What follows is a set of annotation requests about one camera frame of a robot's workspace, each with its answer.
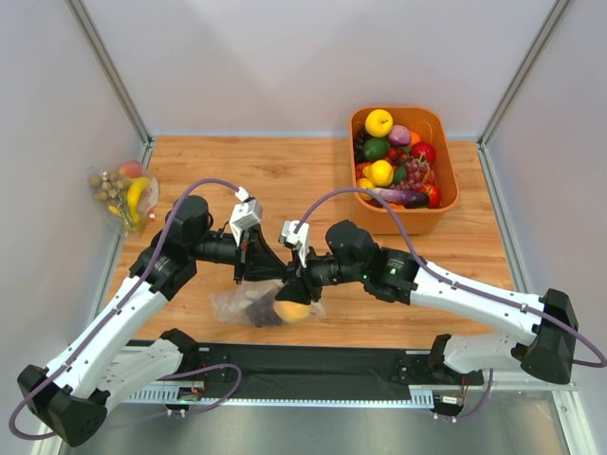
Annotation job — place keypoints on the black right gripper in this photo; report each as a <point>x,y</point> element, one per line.
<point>305,278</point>

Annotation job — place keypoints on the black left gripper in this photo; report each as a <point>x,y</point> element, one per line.
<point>241,262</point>

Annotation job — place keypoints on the orange yellow fake peach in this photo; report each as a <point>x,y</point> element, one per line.
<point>291,312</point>

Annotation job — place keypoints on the clear polka dot zip bag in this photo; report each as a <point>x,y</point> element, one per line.
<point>229,306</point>

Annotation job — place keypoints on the dark purple fake grapes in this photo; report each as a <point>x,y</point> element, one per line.
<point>261,312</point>

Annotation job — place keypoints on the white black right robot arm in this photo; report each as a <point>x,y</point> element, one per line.
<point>534,333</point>

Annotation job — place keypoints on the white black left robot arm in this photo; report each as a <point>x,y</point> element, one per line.
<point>75,391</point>

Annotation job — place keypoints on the yellow fake lemon large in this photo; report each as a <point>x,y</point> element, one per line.
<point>381,173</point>

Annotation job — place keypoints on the yellow fake banana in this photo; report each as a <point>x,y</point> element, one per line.
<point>137,198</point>

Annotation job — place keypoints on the purple fake eggplant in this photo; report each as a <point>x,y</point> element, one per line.
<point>408,199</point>

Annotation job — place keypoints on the clear bag with banana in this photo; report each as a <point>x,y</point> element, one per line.
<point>120,210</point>

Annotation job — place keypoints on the red fake peach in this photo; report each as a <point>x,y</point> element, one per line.
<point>132,169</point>

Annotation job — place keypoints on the green fake lime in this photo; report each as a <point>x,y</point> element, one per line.
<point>375,148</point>

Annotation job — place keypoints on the red purple fake grapes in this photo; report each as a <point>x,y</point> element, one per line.
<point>419,173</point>

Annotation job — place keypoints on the brown fake longan bunch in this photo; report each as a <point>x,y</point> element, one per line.
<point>109,187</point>

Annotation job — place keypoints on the purple fake onion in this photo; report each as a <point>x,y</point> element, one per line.
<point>399,136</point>

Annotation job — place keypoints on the yellow fake apple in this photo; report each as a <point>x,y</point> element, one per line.
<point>379,123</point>

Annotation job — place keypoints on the red fake apple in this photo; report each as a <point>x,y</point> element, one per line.
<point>424,151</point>

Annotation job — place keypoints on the orange plastic bin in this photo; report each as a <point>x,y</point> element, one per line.
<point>425,126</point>

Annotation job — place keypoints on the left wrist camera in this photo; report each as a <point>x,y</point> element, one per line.
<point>245,215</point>

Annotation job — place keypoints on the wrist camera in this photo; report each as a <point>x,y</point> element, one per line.
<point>245,215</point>
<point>295,235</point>

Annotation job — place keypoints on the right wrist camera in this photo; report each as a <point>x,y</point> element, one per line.
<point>295,235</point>

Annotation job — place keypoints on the aluminium frame post left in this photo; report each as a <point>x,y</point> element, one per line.
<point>93,37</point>

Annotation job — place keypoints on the aluminium frame post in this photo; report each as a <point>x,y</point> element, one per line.
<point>538,45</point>
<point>93,37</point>

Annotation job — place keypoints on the aluminium frame post right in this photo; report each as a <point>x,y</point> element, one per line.
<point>538,45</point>

